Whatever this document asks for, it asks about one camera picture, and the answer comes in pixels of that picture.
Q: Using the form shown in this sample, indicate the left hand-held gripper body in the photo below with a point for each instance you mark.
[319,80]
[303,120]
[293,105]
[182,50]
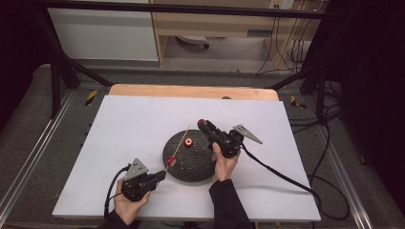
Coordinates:
[135,183]

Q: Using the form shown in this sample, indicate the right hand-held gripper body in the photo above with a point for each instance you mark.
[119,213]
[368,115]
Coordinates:
[230,143]

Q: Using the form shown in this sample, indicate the bamboo skewer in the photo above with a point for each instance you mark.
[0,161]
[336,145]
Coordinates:
[180,144]

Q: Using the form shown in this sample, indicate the black round plate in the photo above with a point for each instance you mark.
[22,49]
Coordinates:
[191,162]

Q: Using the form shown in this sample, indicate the person's right hand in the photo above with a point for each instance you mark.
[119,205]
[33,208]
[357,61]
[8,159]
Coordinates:
[224,167]

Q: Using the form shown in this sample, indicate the person's left hand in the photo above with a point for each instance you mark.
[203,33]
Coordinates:
[129,208]

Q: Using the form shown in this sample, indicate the wooden table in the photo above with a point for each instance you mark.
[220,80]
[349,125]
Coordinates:
[191,91]

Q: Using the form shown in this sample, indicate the white board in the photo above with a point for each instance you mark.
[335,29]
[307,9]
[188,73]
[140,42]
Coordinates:
[133,127]

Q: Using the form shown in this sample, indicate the yellow black tape strip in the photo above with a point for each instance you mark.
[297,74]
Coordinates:
[91,97]
[297,102]

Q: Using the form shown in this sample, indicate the white chair base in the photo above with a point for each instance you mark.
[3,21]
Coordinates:
[192,39]

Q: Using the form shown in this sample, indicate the wooden desk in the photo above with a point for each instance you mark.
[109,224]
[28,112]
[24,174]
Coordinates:
[216,24]

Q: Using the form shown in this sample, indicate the white cabinet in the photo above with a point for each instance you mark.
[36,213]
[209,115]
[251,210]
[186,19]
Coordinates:
[105,35]

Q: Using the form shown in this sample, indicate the black curtain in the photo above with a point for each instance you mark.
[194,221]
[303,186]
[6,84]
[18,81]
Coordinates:
[16,47]
[372,95]

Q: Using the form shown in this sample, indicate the aluminium rail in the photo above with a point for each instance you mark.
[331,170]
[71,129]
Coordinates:
[35,152]
[344,178]

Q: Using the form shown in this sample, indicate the black metal frame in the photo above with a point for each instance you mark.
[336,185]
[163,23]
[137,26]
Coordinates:
[178,9]

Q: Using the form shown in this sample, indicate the white wall socket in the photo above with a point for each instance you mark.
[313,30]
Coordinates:
[281,4]

